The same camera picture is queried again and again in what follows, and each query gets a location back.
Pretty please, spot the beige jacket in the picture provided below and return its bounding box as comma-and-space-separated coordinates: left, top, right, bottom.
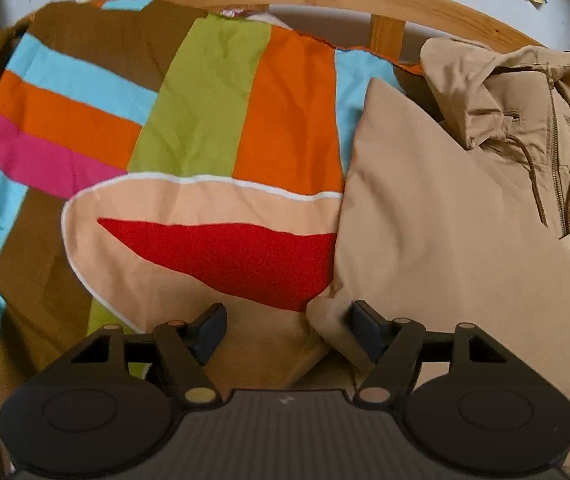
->
305, 37, 570, 480

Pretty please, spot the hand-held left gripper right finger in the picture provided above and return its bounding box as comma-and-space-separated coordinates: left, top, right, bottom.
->
352, 300, 510, 406

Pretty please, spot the colourful patchwork blanket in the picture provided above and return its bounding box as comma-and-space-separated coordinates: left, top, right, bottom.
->
0, 0, 418, 466

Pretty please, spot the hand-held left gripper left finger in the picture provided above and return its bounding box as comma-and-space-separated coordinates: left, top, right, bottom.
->
71, 302, 228, 406

